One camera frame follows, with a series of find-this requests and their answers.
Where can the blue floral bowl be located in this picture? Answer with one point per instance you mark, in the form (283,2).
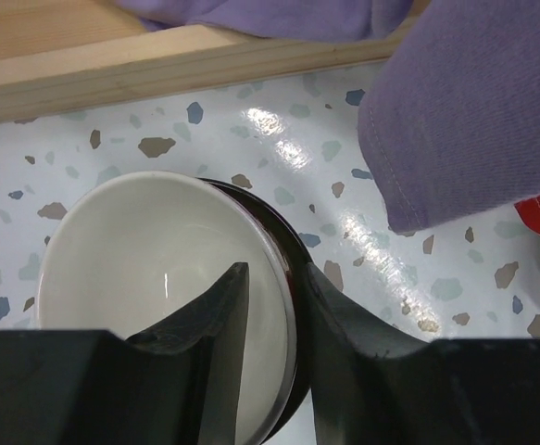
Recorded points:
(296,257)

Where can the red bowl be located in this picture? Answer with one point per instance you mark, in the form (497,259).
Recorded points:
(139,247)

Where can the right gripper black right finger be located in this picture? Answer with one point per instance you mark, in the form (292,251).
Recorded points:
(374,384)

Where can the purple t-shirt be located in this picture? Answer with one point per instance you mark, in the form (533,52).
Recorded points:
(451,126)

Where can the wooden clothes rack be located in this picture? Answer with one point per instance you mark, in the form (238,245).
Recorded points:
(63,56)

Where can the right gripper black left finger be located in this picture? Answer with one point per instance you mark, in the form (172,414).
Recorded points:
(176,382)

